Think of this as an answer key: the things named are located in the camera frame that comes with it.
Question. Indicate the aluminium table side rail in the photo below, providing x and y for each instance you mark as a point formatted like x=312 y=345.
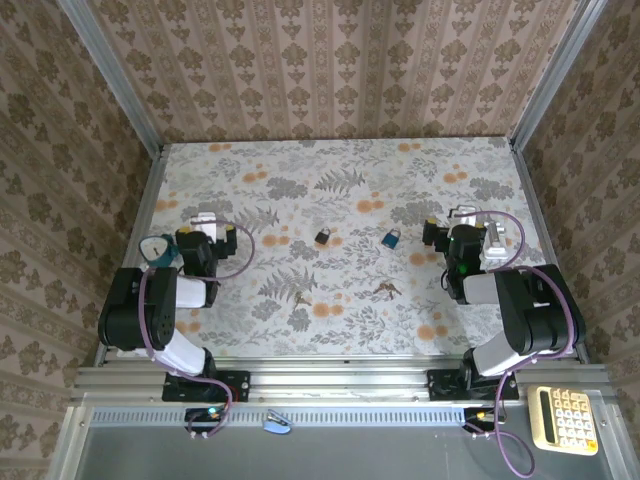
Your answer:
x=146 y=200
x=531 y=200

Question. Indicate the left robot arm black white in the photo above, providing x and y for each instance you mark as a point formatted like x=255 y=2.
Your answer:
x=160 y=310

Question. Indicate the black padlock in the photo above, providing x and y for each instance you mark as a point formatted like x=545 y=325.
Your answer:
x=323 y=236

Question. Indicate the silver metal bracket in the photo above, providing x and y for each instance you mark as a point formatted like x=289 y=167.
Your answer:
x=495 y=242

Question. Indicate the yellow calculator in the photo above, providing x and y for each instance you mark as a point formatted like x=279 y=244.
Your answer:
x=562 y=420

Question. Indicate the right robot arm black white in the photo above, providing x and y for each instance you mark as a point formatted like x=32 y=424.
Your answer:
x=530 y=310

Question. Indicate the blue plastic clip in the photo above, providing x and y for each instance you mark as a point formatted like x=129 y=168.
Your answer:
x=276 y=425

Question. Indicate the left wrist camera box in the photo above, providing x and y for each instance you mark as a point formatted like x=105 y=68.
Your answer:
x=205 y=222

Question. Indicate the black connector box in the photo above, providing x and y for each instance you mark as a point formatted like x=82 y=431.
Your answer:
x=477 y=416
x=202 y=415

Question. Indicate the grey metal shelf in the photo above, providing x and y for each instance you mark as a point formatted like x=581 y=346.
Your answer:
x=350 y=455

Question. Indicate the teal alarm clock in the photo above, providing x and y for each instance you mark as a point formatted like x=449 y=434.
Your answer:
x=156 y=250

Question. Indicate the blue padlock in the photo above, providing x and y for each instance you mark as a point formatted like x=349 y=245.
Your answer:
x=391 y=239

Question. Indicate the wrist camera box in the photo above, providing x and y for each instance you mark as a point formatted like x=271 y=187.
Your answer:
x=205 y=222
x=464 y=212

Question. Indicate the aluminium frame post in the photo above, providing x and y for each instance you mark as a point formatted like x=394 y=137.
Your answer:
x=111 y=75
x=557 y=75

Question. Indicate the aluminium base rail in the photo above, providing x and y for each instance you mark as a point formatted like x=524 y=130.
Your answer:
x=340 y=380

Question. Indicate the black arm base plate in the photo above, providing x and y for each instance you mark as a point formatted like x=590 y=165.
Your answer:
x=442 y=385
x=235 y=387

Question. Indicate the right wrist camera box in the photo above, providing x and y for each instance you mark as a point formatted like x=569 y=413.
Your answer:
x=464 y=212

